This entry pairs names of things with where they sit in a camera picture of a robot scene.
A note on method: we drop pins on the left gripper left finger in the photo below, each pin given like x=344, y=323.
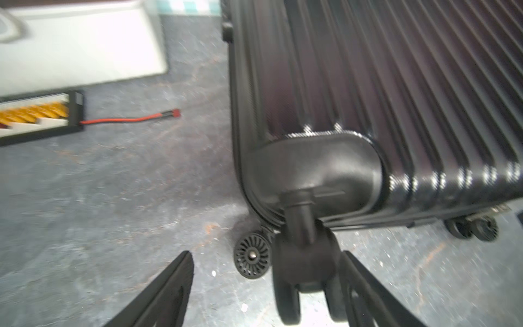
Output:
x=164, y=301

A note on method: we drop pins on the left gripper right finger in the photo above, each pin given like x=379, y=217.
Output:
x=367, y=301

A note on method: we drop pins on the black hard-shell suitcase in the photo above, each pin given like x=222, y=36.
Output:
x=368, y=114

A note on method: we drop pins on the black charger board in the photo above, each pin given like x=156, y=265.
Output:
x=41, y=116

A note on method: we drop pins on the brown lid storage box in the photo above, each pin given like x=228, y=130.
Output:
x=48, y=45

